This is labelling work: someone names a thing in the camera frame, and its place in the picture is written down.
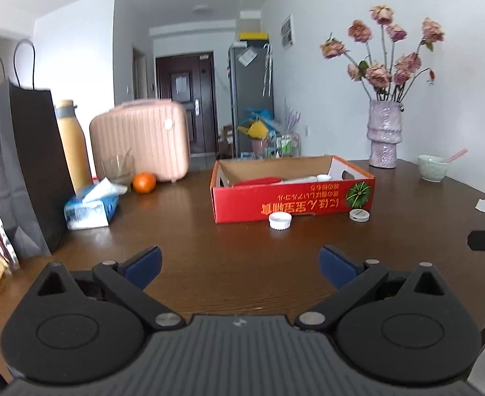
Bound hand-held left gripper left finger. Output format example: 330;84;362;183
30;245;186;332

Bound dried pink flowers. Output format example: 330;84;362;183
320;5;446;104

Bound orange fruit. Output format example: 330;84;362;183
132;172;156;194

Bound white ribbed bottle cap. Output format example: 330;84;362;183
268;212;293;230

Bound yellow thermos flask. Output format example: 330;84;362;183
55;99;93;193

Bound pink spoon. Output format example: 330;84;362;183
441;148;468;165

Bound dark brown entrance door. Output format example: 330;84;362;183
156;51;219;156

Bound grey refrigerator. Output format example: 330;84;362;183
228;43;276;158

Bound blue and yellow plastic toys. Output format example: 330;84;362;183
237;108;277;141

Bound clear drinking glass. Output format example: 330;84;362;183
101;153;136;187

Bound wire trolley with bottles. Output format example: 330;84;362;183
273;131;301;158

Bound blue tissue pack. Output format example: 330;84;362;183
63;177;128;231

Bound red cardboard box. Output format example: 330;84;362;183
210;155;376;224

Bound pale green bowl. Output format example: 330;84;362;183
417;154;451;183

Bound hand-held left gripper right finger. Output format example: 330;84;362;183
295;245;449;332

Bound pink ribbed suitcase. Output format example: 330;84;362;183
89;99;192;183

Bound folded umbrella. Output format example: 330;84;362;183
262;45;273;96

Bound black paper bag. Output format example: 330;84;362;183
0;39;76;260

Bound yellow box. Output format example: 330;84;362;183
238;30;270;43

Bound purple ceramic vase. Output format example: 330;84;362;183
367;100;404;169

